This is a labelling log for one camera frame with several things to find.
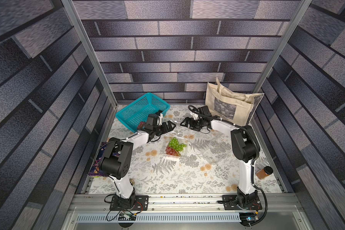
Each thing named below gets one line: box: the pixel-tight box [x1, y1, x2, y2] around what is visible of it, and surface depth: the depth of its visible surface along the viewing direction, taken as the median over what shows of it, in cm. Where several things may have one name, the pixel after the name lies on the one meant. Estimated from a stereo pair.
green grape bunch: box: [167, 137, 187, 152], surface depth 92 cm
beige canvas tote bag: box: [205, 77, 265, 127], surface depth 95 cm
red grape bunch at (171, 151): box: [165, 145, 181, 157], surface depth 91 cm
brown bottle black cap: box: [255, 165, 274, 180], surface depth 78 cm
